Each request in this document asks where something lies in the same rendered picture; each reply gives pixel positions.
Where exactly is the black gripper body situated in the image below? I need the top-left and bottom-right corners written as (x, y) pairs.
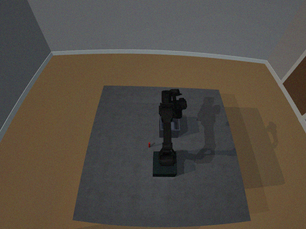
top-left (170, 89), bottom-right (182, 119)

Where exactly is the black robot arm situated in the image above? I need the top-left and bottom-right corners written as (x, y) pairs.
top-left (158, 90), bottom-right (187, 166)

